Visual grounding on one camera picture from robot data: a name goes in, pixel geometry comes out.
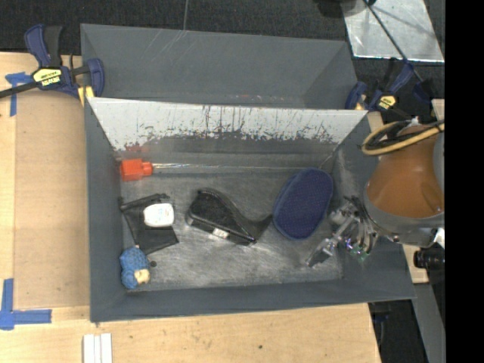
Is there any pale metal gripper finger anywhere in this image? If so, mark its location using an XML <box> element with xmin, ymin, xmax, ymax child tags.
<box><xmin>306</xmin><ymin>237</ymin><xmax>333</xmax><ymax>263</ymax></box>
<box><xmin>309</xmin><ymin>244</ymin><xmax>338</xmax><ymax>268</ymax></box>

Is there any dark blue oval sponge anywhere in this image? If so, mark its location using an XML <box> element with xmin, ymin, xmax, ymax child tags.
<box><xmin>272</xmin><ymin>167</ymin><xmax>335</xmax><ymax>241</ymax></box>

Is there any grey metal bin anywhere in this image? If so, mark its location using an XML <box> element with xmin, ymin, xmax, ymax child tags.
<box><xmin>79</xmin><ymin>23</ymin><xmax>417</xmax><ymax>323</ymax></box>

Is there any small white plastic device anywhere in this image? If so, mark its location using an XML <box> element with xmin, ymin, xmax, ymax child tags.
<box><xmin>142</xmin><ymin>202</ymin><xmax>176</xmax><ymax>228</ymax></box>

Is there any black cloth pouch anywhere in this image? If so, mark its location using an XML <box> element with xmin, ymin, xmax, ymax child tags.
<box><xmin>119</xmin><ymin>193</ymin><xmax>180</xmax><ymax>256</ymax></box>

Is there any blue toy animal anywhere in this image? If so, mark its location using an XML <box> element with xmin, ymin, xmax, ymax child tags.
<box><xmin>119</xmin><ymin>245</ymin><xmax>153</xmax><ymax>290</ymax></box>

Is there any clear tube with red cap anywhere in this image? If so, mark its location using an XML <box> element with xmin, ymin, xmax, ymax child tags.
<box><xmin>119</xmin><ymin>158</ymin><xmax>303</xmax><ymax>183</ymax></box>

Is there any pale wood board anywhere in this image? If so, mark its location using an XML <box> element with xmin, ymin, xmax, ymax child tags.
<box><xmin>13</xmin><ymin>88</ymin><xmax>92</xmax><ymax>312</ymax></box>

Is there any black cylinder on white bracket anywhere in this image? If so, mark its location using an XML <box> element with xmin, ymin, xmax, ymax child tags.
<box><xmin>413</xmin><ymin>226</ymin><xmax>445</xmax><ymax>270</ymax></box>

